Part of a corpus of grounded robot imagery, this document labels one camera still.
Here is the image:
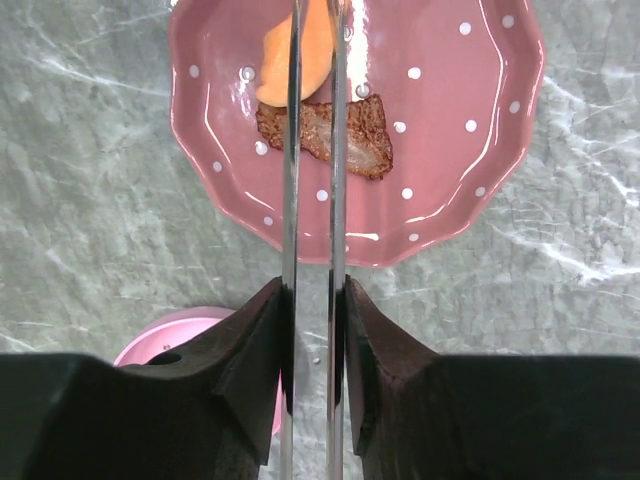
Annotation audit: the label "pink polka dot plate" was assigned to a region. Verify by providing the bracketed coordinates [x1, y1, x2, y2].
[168, 1, 545, 267]

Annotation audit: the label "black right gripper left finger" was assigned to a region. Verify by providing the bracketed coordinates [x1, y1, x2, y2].
[1, 278, 285, 479]

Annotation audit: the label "orange food piece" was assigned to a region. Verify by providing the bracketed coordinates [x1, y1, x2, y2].
[256, 0, 334, 107]

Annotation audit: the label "metal tongs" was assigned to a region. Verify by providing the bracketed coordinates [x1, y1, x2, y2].
[280, 1, 348, 479]

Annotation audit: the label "pink round lid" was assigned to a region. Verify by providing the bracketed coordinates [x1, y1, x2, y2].
[89, 300, 282, 462]

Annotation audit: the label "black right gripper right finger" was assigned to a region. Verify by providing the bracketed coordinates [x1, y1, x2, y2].
[345, 280, 639, 479]

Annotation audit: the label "brown fried meat piece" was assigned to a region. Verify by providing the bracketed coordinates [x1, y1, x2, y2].
[256, 94, 393, 180]

